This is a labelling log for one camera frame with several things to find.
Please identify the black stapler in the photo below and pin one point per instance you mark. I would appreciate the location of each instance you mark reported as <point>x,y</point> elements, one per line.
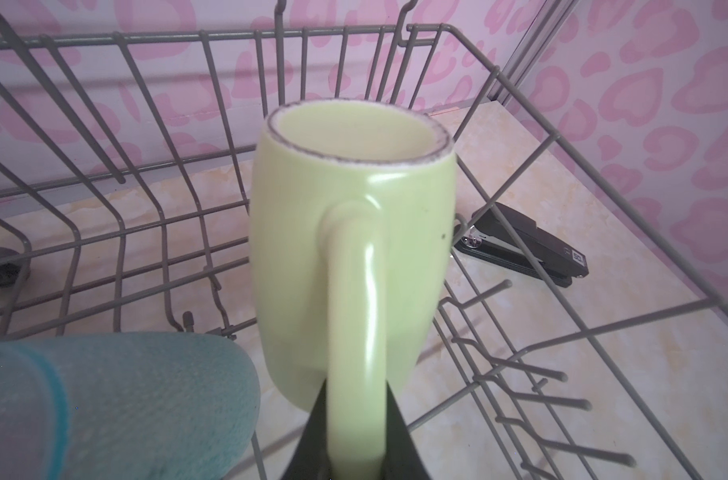
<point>487,240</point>

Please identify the cream green-handled mug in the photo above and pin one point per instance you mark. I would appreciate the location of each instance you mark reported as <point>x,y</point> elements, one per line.
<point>351,223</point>

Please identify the teal textured plastic cup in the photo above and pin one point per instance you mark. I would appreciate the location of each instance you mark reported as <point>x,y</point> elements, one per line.
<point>125,406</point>

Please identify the grey wire dish rack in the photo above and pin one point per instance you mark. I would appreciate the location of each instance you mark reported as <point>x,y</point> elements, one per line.
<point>127,133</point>

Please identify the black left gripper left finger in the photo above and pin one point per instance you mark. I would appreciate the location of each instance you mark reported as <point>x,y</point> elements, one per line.
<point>310,460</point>

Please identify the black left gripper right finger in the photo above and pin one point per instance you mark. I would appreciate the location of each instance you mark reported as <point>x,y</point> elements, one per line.
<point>402,460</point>

